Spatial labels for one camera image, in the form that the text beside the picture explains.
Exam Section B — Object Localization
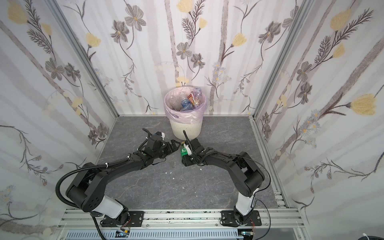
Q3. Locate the green bottle yellow cap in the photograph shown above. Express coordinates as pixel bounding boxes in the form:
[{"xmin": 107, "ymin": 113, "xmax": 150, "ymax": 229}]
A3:
[{"xmin": 181, "ymin": 147, "xmax": 189, "ymax": 158}]

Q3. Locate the blue cap bottle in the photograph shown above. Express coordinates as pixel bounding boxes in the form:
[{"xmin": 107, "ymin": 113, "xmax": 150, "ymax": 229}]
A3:
[{"xmin": 180, "ymin": 99, "xmax": 194, "ymax": 112}]

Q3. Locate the red yellow label tea bottle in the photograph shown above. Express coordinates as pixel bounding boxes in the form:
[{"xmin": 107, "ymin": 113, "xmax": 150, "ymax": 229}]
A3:
[{"xmin": 188, "ymin": 93, "xmax": 199, "ymax": 108}]

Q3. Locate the clear crushed bottle white cap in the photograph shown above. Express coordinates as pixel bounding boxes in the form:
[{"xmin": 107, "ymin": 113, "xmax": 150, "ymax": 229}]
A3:
[{"xmin": 193, "ymin": 88, "xmax": 202, "ymax": 103}]

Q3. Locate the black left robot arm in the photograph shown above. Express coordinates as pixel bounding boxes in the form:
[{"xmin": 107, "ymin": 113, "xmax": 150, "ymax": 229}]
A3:
[{"xmin": 55, "ymin": 130, "xmax": 182, "ymax": 228}]

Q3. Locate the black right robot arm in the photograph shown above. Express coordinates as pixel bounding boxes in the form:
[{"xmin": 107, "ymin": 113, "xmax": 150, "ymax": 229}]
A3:
[{"xmin": 182, "ymin": 131, "xmax": 268, "ymax": 227}]

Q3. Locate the cream plastic waste bin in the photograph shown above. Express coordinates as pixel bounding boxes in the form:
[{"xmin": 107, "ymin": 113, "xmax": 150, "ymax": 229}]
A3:
[{"xmin": 170, "ymin": 120, "xmax": 203, "ymax": 140}]

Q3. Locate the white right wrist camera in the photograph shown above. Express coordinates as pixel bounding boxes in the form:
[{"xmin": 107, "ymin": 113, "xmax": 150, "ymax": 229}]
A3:
[{"xmin": 184, "ymin": 144, "xmax": 192, "ymax": 156}]

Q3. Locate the white slotted cable duct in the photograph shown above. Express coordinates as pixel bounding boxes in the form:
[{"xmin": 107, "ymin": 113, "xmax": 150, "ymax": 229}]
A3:
[{"xmin": 65, "ymin": 229, "xmax": 244, "ymax": 240}]

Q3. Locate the black corrugated cable hose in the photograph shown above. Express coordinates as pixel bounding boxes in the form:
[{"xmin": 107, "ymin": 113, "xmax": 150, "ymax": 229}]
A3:
[{"xmin": 55, "ymin": 163, "xmax": 109, "ymax": 209}]

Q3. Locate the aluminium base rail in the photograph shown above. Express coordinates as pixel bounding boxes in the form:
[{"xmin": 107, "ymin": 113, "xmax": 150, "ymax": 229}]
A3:
[{"xmin": 57, "ymin": 208, "xmax": 310, "ymax": 240}]

